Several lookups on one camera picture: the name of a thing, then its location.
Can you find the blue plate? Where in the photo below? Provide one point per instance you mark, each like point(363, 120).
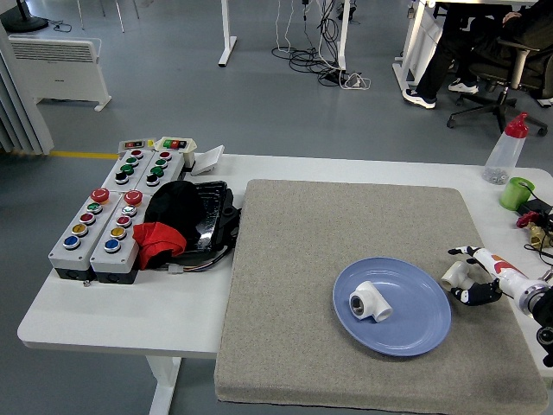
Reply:
point(415, 320)

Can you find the clear squeeze bottle red cap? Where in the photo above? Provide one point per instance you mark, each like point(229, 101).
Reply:
point(505, 151)

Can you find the black plastic tray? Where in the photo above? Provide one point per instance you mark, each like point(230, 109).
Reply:
point(211, 216)

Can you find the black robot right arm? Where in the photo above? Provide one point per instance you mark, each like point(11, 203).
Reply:
point(545, 302)

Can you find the black cloth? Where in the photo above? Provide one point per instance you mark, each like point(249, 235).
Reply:
point(173, 207)

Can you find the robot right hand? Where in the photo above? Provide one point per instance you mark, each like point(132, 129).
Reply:
point(497, 264)

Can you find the black power adapter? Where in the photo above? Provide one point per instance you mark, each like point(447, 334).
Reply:
point(538, 205)

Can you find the five-button grey control box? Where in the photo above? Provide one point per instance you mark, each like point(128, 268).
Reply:
point(108, 261)
point(65, 255)

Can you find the black fan stand base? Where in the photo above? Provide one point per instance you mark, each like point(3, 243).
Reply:
point(26, 21)

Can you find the red cloth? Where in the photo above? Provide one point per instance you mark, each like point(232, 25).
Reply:
point(157, 242)

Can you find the grey-brown mat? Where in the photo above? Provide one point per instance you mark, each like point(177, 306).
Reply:
point(294, 268)

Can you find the white panel heater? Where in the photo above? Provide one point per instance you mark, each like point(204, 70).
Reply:
point(60, 69)

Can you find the white green-red switch box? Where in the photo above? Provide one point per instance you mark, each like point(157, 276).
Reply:
point(175, 144)

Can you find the white table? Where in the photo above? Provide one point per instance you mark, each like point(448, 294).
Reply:
point(129, 311)

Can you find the green cup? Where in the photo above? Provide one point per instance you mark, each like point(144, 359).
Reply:
point(514, 194)

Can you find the black office chair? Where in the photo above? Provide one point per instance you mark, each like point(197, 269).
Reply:
point(503, 73)

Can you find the white desk frame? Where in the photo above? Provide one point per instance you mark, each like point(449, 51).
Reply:
point(226, 43)

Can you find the white pipe tee threaded insert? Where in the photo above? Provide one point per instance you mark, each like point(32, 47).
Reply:
point(373, 304)

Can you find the person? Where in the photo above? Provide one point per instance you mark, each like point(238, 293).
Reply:
point(449, 47)

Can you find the small grey switch box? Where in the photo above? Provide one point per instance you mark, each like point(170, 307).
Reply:
point(131, 144)

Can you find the white wall switch panel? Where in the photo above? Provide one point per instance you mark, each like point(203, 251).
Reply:
point(208, 159)

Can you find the four-button grey control box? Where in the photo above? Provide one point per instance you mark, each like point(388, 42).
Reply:
point(170, 168)
point(113, 166)

